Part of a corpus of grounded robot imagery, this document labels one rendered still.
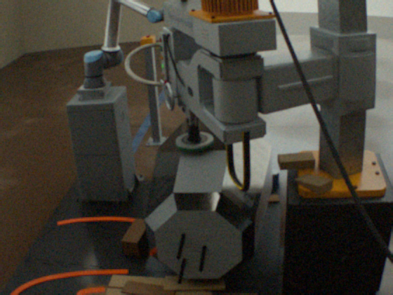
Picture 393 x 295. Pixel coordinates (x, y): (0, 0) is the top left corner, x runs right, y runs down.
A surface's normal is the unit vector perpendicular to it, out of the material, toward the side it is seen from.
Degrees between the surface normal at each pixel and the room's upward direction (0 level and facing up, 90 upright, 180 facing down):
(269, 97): 90
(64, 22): 90
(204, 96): 90
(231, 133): 90
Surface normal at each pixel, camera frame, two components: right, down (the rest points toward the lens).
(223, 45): 0.32, 0.37
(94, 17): -0.12, 0.42
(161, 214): -0.68, -0.29
